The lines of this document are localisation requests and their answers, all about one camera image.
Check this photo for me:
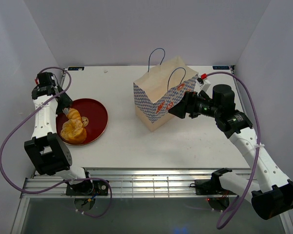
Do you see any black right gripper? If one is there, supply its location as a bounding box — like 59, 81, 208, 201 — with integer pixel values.
168, 91, 220, 118

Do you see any blue patterned paper bag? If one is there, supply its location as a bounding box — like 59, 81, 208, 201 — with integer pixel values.
133, 56, 198, 132

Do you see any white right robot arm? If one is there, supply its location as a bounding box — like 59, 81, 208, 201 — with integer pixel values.
169, 84, 293, 220

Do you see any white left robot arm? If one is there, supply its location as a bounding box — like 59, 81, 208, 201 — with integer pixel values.
24, 72, 94, 195

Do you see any large round fake bread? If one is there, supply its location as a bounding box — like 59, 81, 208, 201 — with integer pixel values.
60, 119, 87, 145

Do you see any dark red round plate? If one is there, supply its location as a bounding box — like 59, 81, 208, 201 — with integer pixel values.
61, 98, 108, 146

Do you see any blue left corner label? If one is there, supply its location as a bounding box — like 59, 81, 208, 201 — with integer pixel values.
67, 66, 84, 71

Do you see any blue corner label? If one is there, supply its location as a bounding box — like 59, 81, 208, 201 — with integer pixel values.
67, 66, 84, 71
212, 66, 230, 70

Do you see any blue right corner label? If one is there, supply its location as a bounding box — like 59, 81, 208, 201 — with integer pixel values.
212, 66, 230, 70

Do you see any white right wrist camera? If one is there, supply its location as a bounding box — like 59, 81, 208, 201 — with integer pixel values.
195, 74, 211, 93

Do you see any aluminium front rail frame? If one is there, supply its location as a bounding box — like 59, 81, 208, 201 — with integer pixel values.
21, 167, 259, 199

